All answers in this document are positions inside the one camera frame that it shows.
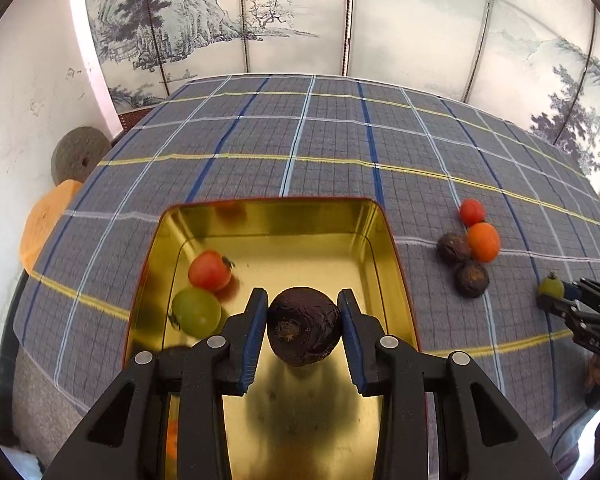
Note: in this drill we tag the small orange tangerine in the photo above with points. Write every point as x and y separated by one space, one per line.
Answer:
484 242

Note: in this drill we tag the dark brown passion fruit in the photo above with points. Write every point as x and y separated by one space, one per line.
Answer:
471 279

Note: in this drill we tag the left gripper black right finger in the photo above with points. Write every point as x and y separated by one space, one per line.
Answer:
479 433

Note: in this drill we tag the grey plaid tablecloth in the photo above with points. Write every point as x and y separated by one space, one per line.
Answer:
418 156

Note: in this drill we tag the small red persimmon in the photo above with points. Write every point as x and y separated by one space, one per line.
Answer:
471 212

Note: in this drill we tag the painted landscape folding screen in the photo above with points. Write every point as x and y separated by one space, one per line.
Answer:
534 62

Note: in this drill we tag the red persimmon fruit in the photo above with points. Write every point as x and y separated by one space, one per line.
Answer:
210 271

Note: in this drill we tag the grey round millstone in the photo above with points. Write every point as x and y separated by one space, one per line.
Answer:
77 154

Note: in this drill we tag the green round fruit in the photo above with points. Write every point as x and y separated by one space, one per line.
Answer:
552 286

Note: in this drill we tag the dark wrinkled passion fruit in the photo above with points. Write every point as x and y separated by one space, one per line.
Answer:
453 249

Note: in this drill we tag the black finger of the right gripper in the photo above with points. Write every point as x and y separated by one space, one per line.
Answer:
585 290
567 311

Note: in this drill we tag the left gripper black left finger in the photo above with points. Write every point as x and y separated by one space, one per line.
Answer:
123 435

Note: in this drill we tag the dark purple passion fruit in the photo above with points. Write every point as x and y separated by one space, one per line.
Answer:
304 326

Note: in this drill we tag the red gold toffee tin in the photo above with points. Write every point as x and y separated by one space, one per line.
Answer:
302 417

